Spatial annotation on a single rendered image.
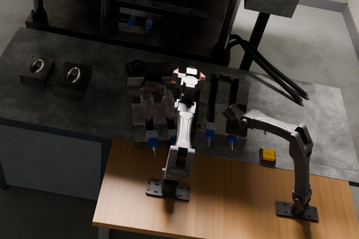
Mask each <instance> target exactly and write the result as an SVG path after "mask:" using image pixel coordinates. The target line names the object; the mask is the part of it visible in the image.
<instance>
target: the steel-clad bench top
mask: <svg viewBox="0 0 359 239"><path fill-rule="evenodd" d="M31 54H33V55H38V56H42V57H47V58H53V59H54V61H55V68H54V70H53V72H52V74H51V76H50V78H49V81H48V83H47V85H46V87H40V86H34V85H29V84H24V83H20V76H19V75H20V73H21V71H22V69H23V67H24V66H25V64H26V62H27V60H28V59H29V57H30V55H31ZM135 60H140V61H142V62H171V63H172V65H173V69H174V71H175V70H176V69H177V68H178V67H179V70H178V73H182V74H186V69H187V67H194V68H195V69H197V76H196V79H199V71H201V68H203V69H208V70H214V71H219V72H223V73H228V74H234V75H239V76H245V82H247V83H249V95H248V103H247V106H248V109H247V111H248V110H249V109H256V110H259V111H261V113H264V114H265V115H267V116H269V117H271V118H274V119H276V120H279V121H282V122H285V123H288V124H295V125H298V126H299V124H300V123H302V124H305V125H306V127H307V129H308V131H309V134H310V136H311V139H312V141H313V144H314V146H313V148H312V154H311V155H310V161H309V174H313V175H317V176H322V177H328V178H333V179H339V180H345V181H350V182H355V183H359V164H358V160H357V156H356V152H355V148H354V143H353V139H352V135H351V132H350V128H349V124H348V119H347V115H346V111H345V107H344V102H343V99H342V95H341V91H340V89H339V88H335V87H330V86H325V85H319V84H314V83H308V82H303V81H297V80H294V79H290V80H292V81H293V82H294V83H295V84H297V85H298V86H299V87H301V88H302V89H303V90H304V91H306V92H307V93H308V94H309V96H308V97H307V98H305V97H304V96H302V95H301V94H300V93H299V92H298V91H296V90H295V89H294V88H292V87H291V86H290V85H288V84H287V83H286V82H285V81H284V80H282V79H281V78H280V79H281V80H282V81H283V82H285V83H286V84H287V85H288V86H289V87H290V88H291V89H292V90H293V91H294V92H295V93H296V94H297V95H298V96H299V97H300V98H301V99H302V100H304V102H303V103H301V104H299V103H298V102H297V101H296V100H295V99H294V98H293V97H292V96H291V95H290V94H289V93H288V92H286V91H285V90H284V89H283V88H282V87H281V86H280V85H279V84H278V83H277V82H276V81H275V80H274V79H273V78H272V77H271V76H270V75H267V74H262V73H256V72H253V71H247V70H242V69H237V68H231V67H226V66H220V65H215V64H211V63H206V62H201V61H195V60H190V59H184V58H179V57H173V56H170V55H165V54H159V53H154V52H149V51H143V50H138V49H132V48H129V47H123V46H118V45H113V44H107V43H102V42H96V41H91V40H87V39H82V38H77V37H71V36H66V35H61V34H55V33H50V32H46V31H40V30H35V29H30V28H25V27H19V29H18V30H17V32H16V33H15V35H14V37H13V38H12V39H11V41H10V43H9V44H8V46H7V47H6V49H5V50H4V52H3V54H2V55H1V57H0V117H1V118H7V119H11V120H16V121H22V122H28V123H33V124H39V125H45V126H50V127H54V128H60V129H65V130H71V131H77V132H83V133H88V134H94V135H98V136H103V137H109V138H116V139H121V140H127V141H134V140H133V136H132V128H131V121H130V114H129V107H128V100H127V93H126V86H125V81H124V70H125V63H131V62H133V61H135ZM65 61H66V62H72V63H77V64H81V65H86V66H91V67H92V77H91V79H90V82H89V85H88V87H87V90H86V92H85V95H84V98H83V100H82V101H80V100H74V99H69V98H63V97H58V96H54V94H53V85H54V83H55V81H56V79H57V77H58V75H59V72H60V70H61V68H62V66H63V64H64V62H65ZM195 117H196V113H195V115H194V118H193V122H192V125H191V132H190V143H191V147H192V148H191V149H195V153H197V154H203V155H209V156H214V157H220V158H226V159H230V160H235V161H241V162H246V163H252V164H258V165H264V166H269V167H273V168H279V169H284V170H290V171H294V161H293V158H291V157H290V155H289V146H290V142H289V141H287V140H286V139H284V138H282V137H280V136H277V135H275V134H272V133H270V132H267V131H266V134H264V131H263V130H257V129H253V130H252V129H250V128H248V129H247V142H246V144H245V147H244V149H243V150H239V149H232V151H230V148H228V147H222V146H216V145H210V147H208V144H205V143H201V142H195V141H193V133H194V123H195ZM260 148H262V149H263V148H265V149H271V150H274V151H275V155H276V164H275V165H269V164H263V163H260V162H259V149H260Z"/></svg>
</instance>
